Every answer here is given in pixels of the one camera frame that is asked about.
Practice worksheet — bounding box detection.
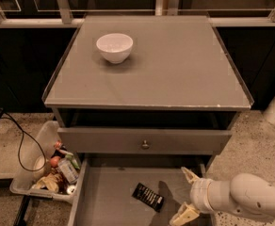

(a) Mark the red apple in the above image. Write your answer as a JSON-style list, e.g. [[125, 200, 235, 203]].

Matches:
[[50, 156, 61, 168]]

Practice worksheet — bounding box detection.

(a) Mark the open grey middle drawer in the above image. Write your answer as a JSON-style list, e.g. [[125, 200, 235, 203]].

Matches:
[[68, 154, 205, 226]]

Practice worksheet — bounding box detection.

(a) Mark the clear plastic bottle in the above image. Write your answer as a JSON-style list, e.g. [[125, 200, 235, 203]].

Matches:
[[58, 158, 79, 184]]

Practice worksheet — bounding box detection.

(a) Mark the black rxbar chocolate wrapper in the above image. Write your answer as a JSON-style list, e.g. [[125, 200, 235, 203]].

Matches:
[[132, 183, 164, 212]]

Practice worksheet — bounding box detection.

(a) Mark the metal window rail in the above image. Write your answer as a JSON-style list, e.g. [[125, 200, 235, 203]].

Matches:
[[0, 0, 275, 27]]

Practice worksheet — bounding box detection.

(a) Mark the orange capped bottle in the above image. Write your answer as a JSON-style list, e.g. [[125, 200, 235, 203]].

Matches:
[[54, 140, 72, 155]]

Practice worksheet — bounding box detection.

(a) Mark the crumpled yellow snack bag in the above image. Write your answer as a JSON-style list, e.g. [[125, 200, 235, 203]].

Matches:
[[32, 173, 63, 193]]

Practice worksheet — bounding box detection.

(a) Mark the white cup in bin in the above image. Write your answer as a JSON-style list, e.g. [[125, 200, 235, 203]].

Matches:
[[33, 156, 46, 180]]

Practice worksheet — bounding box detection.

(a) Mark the round metal drawer knob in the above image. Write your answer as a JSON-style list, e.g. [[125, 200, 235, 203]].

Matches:
[[141, 140, 150, 150]]

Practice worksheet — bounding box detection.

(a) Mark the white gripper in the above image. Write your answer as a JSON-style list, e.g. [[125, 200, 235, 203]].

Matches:
[[170, 167, 213, 226]]

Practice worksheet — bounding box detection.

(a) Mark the clear plastic bin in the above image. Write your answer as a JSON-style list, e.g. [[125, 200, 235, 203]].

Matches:
[[10, 121, 76, 203]]

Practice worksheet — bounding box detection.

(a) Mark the black cable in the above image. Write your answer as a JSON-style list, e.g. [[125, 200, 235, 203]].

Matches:
[[0, 101, 47, 172]]

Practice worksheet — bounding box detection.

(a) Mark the grey top drawer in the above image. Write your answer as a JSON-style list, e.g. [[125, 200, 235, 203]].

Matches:
[[57, 127, 232, 154]]

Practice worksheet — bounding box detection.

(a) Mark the grey drawer cabinet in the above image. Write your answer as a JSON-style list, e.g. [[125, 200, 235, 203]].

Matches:
[[41, 14, 254, 171]]

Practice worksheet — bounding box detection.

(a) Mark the green snack packet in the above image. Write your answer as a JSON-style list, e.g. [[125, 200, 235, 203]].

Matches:
[[65, 154, 80, 170]]

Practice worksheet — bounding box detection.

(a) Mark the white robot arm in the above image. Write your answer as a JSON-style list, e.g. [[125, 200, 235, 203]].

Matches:
[[170, 167, 275, 226]]

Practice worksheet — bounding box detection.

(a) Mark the white ceramic bowl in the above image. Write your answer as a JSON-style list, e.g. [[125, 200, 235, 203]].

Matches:
[[96, 33, 134, 64]]

